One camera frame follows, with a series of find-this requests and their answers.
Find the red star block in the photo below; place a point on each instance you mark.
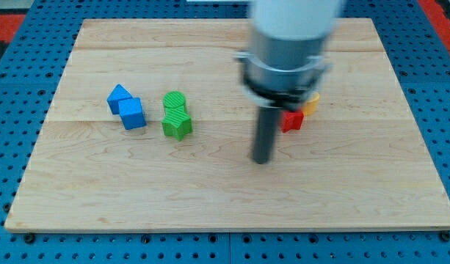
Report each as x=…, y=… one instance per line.
x=291, y=121

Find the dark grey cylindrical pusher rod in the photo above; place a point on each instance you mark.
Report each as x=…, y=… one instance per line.
x=265, y=133

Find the yellow cylinder block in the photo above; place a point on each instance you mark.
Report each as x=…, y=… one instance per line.
x=311, y=105

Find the light wooden board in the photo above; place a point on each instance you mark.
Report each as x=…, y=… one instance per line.
x=357, y=164

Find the blue triangle block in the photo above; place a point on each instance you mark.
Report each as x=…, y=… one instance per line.
x=118, y=94

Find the green cylinder block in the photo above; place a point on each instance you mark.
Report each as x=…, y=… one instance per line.
x=174, y=101

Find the green star block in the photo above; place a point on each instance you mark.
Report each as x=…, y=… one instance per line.
x=176, y=123

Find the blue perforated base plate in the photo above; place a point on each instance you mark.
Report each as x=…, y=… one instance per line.
x=32, y=66

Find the blue cube block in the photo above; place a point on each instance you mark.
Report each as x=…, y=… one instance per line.
x=131, y=113

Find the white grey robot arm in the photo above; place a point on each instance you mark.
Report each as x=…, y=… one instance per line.
x=284, y=60

